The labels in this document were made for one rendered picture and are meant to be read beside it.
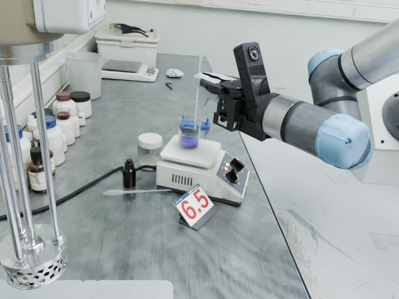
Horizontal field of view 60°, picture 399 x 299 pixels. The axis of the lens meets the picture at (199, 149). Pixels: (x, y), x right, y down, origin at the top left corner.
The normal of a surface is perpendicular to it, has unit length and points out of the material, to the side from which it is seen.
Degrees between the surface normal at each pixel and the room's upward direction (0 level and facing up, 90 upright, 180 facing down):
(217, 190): 90
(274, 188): 0
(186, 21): 90
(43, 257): 0
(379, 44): 80
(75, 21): 90
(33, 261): 0
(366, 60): 95
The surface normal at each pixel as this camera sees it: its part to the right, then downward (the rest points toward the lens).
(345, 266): 0.09, -0.89
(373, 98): 0.11, -0.31
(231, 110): -0.76, 0.24
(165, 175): -0.24, 0.42
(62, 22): 0.07, 0.46
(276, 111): -0.63, -0.21
